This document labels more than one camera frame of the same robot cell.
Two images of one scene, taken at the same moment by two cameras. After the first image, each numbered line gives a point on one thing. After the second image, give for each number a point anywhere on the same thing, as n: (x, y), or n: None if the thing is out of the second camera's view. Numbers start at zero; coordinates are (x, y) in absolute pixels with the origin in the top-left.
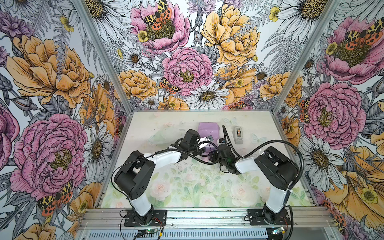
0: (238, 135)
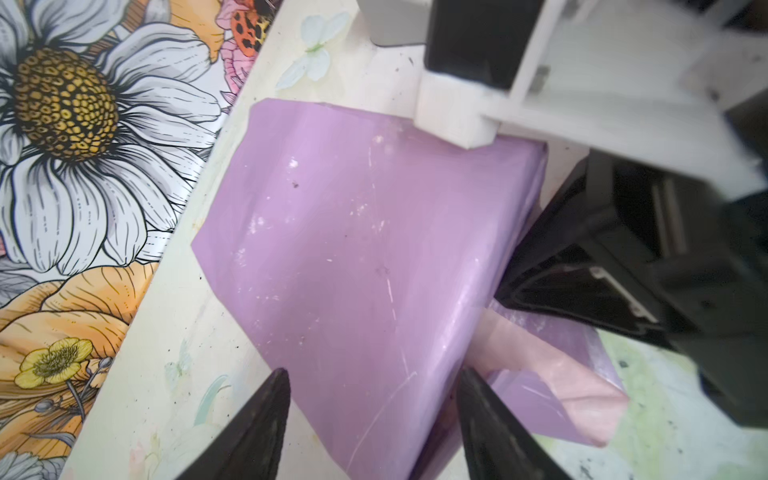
0: (397, 22)
